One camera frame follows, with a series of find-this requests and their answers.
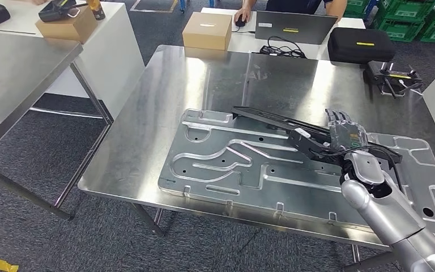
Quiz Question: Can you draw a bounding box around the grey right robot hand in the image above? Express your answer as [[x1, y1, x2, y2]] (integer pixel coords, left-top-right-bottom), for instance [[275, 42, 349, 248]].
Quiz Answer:
[[324, 109, 369, 153]]

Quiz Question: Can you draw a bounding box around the black plastic plate frame part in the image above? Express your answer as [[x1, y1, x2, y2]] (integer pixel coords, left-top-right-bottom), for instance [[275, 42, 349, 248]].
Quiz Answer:
[[231, 106, 403, 165]]

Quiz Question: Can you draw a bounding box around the steel workbench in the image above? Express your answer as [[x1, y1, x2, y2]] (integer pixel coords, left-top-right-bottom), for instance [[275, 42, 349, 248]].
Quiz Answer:
[[0, 29, 114, 221], [78, 44, 435, 272]]

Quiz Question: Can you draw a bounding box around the black remote controller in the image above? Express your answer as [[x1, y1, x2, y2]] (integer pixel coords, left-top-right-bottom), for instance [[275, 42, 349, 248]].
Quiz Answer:
[[362, 59, 425, 99]]

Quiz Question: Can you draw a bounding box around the black carrying case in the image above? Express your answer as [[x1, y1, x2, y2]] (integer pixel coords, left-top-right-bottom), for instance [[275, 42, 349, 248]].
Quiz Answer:
[[327, 27, 396, 65]]

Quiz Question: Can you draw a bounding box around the grey laptop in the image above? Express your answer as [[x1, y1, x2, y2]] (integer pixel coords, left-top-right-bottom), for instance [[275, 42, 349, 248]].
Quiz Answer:
[[254, 10, 339, 46]]

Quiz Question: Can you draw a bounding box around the stamped sheet metal panel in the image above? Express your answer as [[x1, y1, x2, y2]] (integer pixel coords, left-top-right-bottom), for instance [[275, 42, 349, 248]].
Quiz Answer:
[[157, 109, 435, 241]]

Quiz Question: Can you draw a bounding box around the person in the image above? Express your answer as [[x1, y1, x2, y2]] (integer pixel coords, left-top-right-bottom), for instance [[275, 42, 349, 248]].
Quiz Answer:
[[233, 0, 348, 24]]

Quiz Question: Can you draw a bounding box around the white desk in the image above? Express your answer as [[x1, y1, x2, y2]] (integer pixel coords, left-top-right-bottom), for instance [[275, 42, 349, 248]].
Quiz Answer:
[[201, 6, 366, 61]]

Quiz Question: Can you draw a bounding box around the cardboard box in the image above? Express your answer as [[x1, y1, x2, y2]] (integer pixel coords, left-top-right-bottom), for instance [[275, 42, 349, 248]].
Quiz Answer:
[[35, 3, 98, 45], [182, 12, 233, 52]]

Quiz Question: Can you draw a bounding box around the brown bottle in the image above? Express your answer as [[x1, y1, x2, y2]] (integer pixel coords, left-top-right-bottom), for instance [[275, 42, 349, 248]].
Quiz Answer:
[[87, 0, 106, 20]]

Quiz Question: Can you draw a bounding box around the black handheld device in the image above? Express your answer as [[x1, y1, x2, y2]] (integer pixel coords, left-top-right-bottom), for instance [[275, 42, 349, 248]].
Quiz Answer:
[[38, 0, 89, 23]]

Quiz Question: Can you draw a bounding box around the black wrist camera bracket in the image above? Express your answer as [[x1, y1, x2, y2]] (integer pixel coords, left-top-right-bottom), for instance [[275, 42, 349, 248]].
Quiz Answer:
[[288, 129, 348, 166]]

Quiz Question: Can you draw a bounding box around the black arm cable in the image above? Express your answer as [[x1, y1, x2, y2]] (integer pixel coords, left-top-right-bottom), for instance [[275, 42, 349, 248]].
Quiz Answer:
[[322, 144, 406, 192]]

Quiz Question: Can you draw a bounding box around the black power adapter with cable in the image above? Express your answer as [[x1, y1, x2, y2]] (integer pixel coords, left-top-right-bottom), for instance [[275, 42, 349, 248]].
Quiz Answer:
[[258, 35, 308, 60]]

